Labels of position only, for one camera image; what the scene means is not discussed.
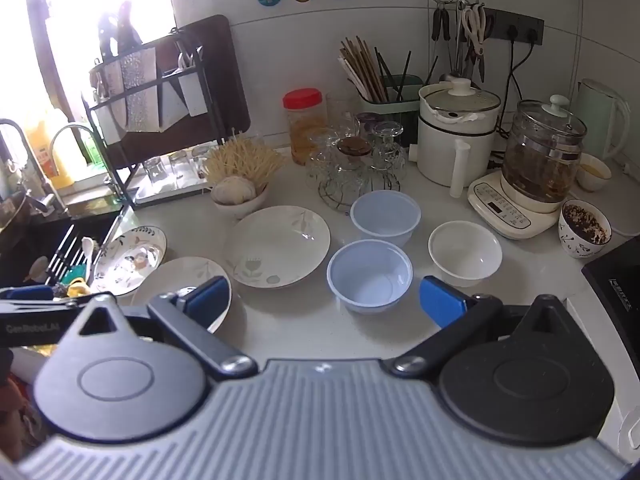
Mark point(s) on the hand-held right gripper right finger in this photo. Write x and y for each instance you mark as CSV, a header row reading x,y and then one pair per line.
x,y
440,301

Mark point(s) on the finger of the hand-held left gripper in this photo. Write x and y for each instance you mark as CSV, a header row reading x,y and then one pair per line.
x,y
25,293

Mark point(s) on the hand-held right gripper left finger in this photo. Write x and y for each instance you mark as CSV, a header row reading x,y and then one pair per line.
x,y
209,299

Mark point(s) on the pale blue plastic bowl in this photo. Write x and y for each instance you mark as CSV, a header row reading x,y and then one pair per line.
x,y
370,275
385,215

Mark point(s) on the large white leaf-print plate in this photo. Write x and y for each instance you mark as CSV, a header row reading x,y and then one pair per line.
x,y
280,245

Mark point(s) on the plain white bowl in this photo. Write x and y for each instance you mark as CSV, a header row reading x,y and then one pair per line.
x,y
465,252

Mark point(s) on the dark chopsticks in sink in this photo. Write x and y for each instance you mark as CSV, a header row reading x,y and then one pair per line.
x,y
65,255

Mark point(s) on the white spoon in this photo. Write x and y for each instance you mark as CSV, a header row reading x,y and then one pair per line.
x,y
87,247

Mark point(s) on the dark wok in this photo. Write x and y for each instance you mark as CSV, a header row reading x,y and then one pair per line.
x,y
20,212

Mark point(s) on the patterned plate with food scraps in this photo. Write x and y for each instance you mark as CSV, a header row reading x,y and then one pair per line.
x,y
127,260

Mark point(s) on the white bowl holding garlic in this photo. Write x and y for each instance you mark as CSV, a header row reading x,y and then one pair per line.
x,y
240,207

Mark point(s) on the clear drinking glass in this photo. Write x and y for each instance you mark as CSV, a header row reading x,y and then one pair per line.
x,y
154,170

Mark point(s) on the yellow bottle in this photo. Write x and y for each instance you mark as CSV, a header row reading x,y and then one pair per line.
x,y
47,152

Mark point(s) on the white electric cooking pot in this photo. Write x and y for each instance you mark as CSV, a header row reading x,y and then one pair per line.
x,y
450,145

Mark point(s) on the green bottle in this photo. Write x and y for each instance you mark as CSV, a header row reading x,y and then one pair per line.
x,y
94,147

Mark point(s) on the patterned bowl with dark contents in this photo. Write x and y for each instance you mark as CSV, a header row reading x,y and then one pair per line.
x,y
582,225

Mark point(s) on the chrome faucet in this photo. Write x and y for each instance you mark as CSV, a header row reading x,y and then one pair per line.
x,y
75,132

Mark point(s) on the glass kettle on cream base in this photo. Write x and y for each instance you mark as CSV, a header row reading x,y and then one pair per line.
x,y
542,160

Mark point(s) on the black induction cooktop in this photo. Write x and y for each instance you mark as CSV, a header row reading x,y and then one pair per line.
x,y
617,280

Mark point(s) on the red-lidded clear jar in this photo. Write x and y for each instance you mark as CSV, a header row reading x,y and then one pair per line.
x,y
302,125

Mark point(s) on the small cup with yellow liquid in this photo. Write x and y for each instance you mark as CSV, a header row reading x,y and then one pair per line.
x,y
592,172

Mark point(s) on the green chopstick holder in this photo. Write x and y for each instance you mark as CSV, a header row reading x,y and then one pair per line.
x,y
400,105

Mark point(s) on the black dish rack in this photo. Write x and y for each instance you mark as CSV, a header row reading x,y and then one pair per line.
x,y
145,105

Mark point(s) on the dark brown cutting board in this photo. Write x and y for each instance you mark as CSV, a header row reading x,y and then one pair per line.
x,y
222,95

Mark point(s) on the bundle of chopsticks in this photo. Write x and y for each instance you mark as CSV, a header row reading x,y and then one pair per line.
x,y
362,67

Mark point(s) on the pale green electric kettle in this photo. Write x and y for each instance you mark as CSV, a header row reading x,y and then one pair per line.
x,y
602,115

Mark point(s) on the hanging utensil rack with scissors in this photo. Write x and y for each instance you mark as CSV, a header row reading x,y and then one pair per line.
x,y
470,30

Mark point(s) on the black power strip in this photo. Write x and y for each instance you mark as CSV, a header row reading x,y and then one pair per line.
x,y
520,25

